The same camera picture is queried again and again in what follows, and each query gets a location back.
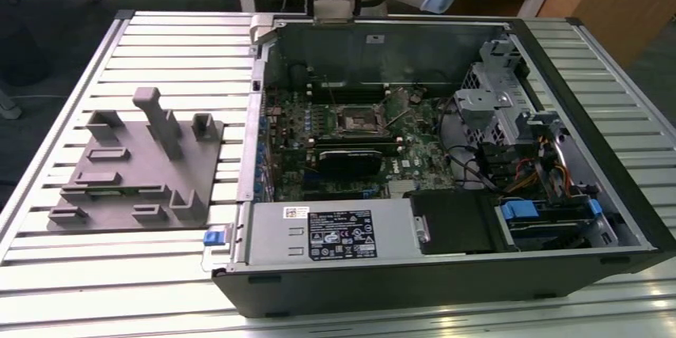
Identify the grey chair leg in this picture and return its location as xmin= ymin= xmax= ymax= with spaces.
xmin=0 ymin=86 xmax=25 ymax=120

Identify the black graphics card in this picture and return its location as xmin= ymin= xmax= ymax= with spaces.
xmin=314 ymin=149 xmax=382 ymax=177

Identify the orange yellow wire bundle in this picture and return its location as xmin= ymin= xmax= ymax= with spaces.
xmin=536 ymin=135 xmax=577 ymax=199

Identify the black PC case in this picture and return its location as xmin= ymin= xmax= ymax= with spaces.
xmin=210 ymin=13 xmax=676 ymax=319

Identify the grey plastic drive latch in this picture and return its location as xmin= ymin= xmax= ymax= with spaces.
xmin=512 ymin=110 xmax=570 ymax=147

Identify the grey case corner bracket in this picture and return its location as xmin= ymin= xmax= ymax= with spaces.
xmin=248 ymin=14 xmax=280 ymax=47

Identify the CPU socket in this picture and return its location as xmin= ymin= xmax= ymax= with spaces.
xmin=334 ymin=104 xmax=394 ymax=135

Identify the silver power supply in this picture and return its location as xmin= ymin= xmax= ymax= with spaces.
xmin=226 ymin=199 xmax=426 ymax=272

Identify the blue case release latch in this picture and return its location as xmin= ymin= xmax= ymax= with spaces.
xmin=202 ymin=225 xmax=233 ymax=246

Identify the black plastic shroud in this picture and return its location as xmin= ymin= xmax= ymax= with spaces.
xmin=409 ymin=191 xmax=516 ymax=256

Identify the metal drive cage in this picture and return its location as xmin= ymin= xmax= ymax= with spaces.
xmin=453 ymin=39 xmax=534 ymax=145

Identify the green motherboard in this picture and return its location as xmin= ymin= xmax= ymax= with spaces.
xmin=261 ymin=84 xmax=460 ymax=203

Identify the grey parts rack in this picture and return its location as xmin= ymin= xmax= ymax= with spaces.
xmin=45 ymin=86 xmax=226 ymax=233

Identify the hard disk in blue carrier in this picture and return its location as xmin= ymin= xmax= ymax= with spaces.
xmin=496 ymin=199 xmax=596 ymax=252

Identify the red wire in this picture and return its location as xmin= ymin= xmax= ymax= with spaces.
xmin=505 ymin=158 xmax=542 ymax=192

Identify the small silver heatsink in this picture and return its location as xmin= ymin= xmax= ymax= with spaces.
xmin=388 ymin=179 xmax=418 ymax=196

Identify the black RAM slot row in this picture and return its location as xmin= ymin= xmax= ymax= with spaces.
xmin=313 ymin=135 xmax=401 ymax=156
xmin=305 ymin=79 xmax=390 ymax=104

